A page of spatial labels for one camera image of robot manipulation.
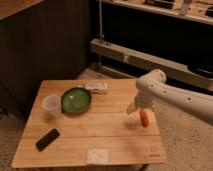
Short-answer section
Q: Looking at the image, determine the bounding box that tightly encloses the wooden table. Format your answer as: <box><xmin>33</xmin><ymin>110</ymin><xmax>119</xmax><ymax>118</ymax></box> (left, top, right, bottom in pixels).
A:
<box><xmin>12</xmin><ymin>79</ymin><xmax>167</xmax><ymax>168</ymax></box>

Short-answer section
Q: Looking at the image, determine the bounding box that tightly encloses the vertical metal pole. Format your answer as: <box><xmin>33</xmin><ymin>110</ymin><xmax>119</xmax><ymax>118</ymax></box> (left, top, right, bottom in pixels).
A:
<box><xmin>98</xmin><ymin>0</ymin><xmax>104</xmax><ymax>42</ymax></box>

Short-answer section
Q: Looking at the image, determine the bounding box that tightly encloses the white red small box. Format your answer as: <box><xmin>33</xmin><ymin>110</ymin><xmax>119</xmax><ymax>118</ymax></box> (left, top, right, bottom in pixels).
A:
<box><xmin>83</xmin><ymin>82</ymin><xmax>108</xmax><ymax>94</ymax></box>

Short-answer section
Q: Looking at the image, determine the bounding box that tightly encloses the grey metal beam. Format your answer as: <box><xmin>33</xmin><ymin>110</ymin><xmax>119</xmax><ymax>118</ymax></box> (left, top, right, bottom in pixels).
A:
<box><xmin>90</xmin><ymin>39</ymin><xmax>213</xmax><ymax>92</ymax></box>

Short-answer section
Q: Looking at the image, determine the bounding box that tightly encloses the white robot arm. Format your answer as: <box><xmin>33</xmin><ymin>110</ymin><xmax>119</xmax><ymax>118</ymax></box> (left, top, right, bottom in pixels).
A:
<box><xmin>127</xmin><ymin>69</ymin><xmax>213</xmax><ymax>125</ymax></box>

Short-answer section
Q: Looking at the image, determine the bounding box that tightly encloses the clear plastic cup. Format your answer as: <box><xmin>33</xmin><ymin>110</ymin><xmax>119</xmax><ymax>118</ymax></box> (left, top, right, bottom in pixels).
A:
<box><xmin>42</xmin><ymin>95</ymin><xmax>61</xmax><ymax>117</ymax></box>

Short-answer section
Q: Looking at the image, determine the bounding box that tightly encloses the green bowl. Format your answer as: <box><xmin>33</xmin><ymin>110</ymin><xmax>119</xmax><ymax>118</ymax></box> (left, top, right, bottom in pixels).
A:
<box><xmin>61</xmin><ymin>87</ymin><xmax>92</xmax><ymax>114</ymax></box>

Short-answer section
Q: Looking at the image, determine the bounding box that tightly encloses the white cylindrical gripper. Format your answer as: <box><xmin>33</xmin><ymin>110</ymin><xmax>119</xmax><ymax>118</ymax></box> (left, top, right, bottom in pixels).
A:
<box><xmin>126</xmin><ymin>89</ymin><xmax>154</xmax><ymax>114</ymax></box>

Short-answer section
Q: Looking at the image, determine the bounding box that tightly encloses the black rectangular remote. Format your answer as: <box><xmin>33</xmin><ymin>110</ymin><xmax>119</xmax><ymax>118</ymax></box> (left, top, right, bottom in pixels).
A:
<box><xmin>35</xmin><ymin>129</ymin><xmax>60</xmax><ymax>151</ymax></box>

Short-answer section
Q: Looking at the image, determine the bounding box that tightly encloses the dark wooden cabinet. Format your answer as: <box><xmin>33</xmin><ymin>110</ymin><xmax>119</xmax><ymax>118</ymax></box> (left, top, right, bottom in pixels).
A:
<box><xmin>0</xmin><ymin>0</ymin><xmax>90</xmax><ymax>116</ymax></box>

